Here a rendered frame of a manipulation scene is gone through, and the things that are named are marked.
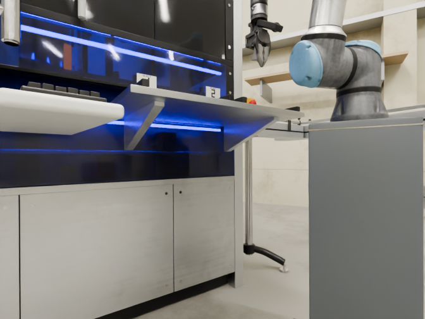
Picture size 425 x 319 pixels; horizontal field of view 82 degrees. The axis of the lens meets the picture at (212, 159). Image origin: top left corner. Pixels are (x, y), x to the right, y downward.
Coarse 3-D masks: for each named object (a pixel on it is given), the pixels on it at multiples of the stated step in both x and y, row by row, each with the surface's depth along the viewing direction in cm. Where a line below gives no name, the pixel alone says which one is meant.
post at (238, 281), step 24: (240, 0) 134; (240, 24) 134; (240, 48) 134; (240, 72) 134; (240, 96) 134; (240, 168) 134; (240, 192) 134; (240, 216) 134; (240, 240) 134; (240, 264) 133
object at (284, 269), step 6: (246, 246) 157; (252, 246) 157; (258, 246) 158; (246, 252) 156; (252, 252) 156; (258, 252) 156; (264, 252) 154; (270, 252) 154; (270, 258) 154; (276, 258) 152; (282, 258) 151; (282, 264) 150; (282, 270) 150; (288, 270) 150
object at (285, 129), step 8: (288, 120) 171; (272, 128) 163; (280, 128) 168; (288, 128) 171; (296, 128) 177; (264, 136) 166; (272, 136) 166; (280, 136) 168; (288, 136) 172; (296, 136) 177
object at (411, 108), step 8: (424, 104) 127; (392, 112) 144; (400, 112) 140; (408, 112) 130; (416, 112) 127; (424, 112) 125; (312, 120) 180; (320, 120) 175; (328, 120) 170; (424, 120) 125; (304, 128) 183; (424, 128) 128; (304, 136) 183
